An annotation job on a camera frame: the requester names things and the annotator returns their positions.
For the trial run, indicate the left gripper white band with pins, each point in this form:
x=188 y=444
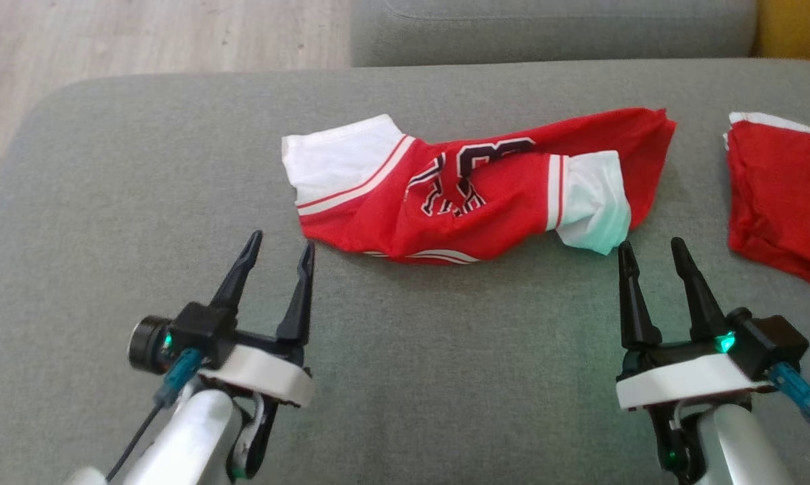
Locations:
x=270 y=377

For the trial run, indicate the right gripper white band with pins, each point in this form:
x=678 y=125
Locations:
x=687 y=380

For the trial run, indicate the red shorts with white stripe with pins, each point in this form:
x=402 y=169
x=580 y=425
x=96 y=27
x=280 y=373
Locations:
x=788 y=195

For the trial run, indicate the red white basketball jersey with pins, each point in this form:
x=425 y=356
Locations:
x=512 y=209

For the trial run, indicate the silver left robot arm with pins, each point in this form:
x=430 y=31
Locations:
x=189 y=438

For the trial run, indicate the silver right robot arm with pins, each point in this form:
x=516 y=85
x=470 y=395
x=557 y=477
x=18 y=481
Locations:
x=741 y=444

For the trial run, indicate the grey sofa seat cushion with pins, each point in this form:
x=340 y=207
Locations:
x=445 y=370

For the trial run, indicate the grey sofa side cushion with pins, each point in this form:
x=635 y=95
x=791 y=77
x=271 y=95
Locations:
x=546 y=30

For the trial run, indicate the yellow pillow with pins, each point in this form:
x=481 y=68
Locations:
x=798 y=27

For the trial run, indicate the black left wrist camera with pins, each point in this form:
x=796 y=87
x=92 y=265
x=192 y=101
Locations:
x=196 y=330

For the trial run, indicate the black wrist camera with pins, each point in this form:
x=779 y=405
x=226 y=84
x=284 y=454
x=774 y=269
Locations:
x=771 y=340
x=196 y=330

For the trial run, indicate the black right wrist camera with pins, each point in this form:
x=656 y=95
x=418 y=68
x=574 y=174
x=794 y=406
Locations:
x=771 y=340

